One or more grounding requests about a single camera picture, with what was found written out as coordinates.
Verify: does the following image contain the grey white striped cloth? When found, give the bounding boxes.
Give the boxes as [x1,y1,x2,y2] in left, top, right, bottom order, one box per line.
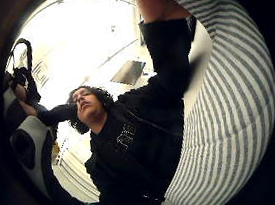
[136,0,275,205]

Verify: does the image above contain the ceiling vent grille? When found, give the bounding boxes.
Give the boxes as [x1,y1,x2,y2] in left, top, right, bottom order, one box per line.
[30,58,53,90]

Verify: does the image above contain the person in black sweater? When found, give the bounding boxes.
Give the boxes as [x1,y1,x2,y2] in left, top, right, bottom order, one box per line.
[26,14,222,205]

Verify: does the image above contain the grey ceiling panel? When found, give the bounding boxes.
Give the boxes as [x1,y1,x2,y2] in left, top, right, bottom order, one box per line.
[108,58,149,90]

